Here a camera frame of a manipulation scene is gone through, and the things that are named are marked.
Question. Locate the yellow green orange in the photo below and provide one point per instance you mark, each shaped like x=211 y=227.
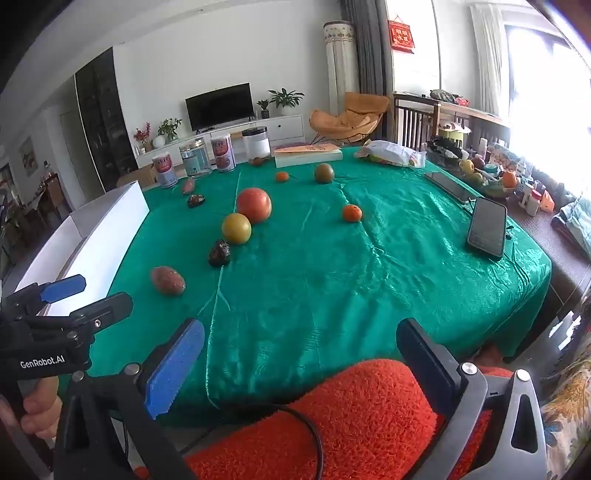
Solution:
x=236 y=228

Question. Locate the covered standing air conditioner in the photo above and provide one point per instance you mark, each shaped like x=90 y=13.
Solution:
x=340 y=64

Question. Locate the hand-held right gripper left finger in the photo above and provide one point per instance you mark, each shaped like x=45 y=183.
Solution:
x=175 y=369

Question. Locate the orange lounge chair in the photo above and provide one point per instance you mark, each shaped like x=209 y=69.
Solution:
x=346 y=117

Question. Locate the flat white orange box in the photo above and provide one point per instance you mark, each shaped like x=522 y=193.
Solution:
x=307 y=156

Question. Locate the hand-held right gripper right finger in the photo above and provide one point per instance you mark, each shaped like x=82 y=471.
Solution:
x=422 y=357

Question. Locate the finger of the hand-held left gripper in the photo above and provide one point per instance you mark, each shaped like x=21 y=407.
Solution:
x=111 y=307
x=64 y=286

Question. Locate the red label tin can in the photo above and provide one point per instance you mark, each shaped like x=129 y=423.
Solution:
x=224 y=154
x=165 y=171

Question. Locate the red wall hanging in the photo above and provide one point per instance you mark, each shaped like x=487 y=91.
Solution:
x=400 y=36

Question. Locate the green brown orange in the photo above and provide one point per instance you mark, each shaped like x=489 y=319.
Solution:
x=324 y=173

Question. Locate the red apple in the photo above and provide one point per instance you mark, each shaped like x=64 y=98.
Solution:
x=254 y=206

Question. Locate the green plant white vase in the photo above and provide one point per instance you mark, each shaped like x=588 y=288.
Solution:
x=168 y=129

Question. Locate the small tangerine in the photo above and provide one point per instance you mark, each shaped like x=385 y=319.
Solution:
x=282 y=176
x=352 y=213

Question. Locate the green tablecloth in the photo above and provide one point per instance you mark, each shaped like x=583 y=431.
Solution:
x=323 y=258

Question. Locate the white medicine bottle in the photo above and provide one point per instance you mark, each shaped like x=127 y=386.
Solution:
x=532 y=203

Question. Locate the white plastic bag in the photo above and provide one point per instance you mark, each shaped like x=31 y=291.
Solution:
x=392 y=152

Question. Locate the wooden bench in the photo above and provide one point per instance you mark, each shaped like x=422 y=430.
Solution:
x=415 y=120

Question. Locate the black television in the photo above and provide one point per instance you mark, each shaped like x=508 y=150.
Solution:
x=220 y=107

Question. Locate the white television cabinet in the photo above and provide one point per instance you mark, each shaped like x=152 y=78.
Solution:
x=286 y=127

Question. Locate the clear canister black lid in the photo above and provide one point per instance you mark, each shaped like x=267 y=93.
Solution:
x=256 y=144

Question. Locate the floral patterned fabric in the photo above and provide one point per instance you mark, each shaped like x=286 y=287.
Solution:
x=568 y=410

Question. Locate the framed wall picture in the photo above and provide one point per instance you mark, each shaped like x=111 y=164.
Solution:
x=27 y=156

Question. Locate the black display cabinet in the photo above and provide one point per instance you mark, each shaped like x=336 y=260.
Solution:
x=104 y=120

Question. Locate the potted plant white pot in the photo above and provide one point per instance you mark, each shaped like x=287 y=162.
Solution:
x=286 y=99

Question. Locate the wooden dining chair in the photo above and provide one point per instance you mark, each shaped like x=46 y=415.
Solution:
x=51 y=194

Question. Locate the large orange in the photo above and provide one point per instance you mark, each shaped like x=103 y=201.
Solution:
x=509 y=179

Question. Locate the teal folded cloth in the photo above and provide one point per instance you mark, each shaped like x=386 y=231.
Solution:
x=575 y=221

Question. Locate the white curtain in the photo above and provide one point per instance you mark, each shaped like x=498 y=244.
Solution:
x=489 y=60

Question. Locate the cardboard box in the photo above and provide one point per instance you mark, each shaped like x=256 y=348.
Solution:
x=138 y=174

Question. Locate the small potted plant dark pot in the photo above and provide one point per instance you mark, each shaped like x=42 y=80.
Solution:
x=264 y=110

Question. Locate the glass jar blue label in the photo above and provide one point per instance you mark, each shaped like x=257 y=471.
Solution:
x=195 y=159

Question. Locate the stubby sweet potato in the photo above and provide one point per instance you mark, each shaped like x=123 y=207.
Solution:
x=167 y=280

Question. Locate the white foam board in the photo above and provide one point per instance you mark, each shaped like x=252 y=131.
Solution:
x=104 y=230

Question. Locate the person's left hand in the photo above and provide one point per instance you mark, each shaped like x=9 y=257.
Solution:
x=41 y=404

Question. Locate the grey curtain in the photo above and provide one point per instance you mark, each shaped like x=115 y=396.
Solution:
x=367 y=46

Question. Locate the yellow green container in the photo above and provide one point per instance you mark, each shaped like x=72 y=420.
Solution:
x=455 y=134

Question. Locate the red flower arrangement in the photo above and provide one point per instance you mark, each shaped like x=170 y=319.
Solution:
x=143 y=136

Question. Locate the long pointed sweet potato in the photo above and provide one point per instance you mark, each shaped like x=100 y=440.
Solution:
x=188 y=185

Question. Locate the black tablet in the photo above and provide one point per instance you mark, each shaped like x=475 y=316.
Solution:
x=450 y=187

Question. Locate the black smartphone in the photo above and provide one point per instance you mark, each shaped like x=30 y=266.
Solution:
x=487 y=226

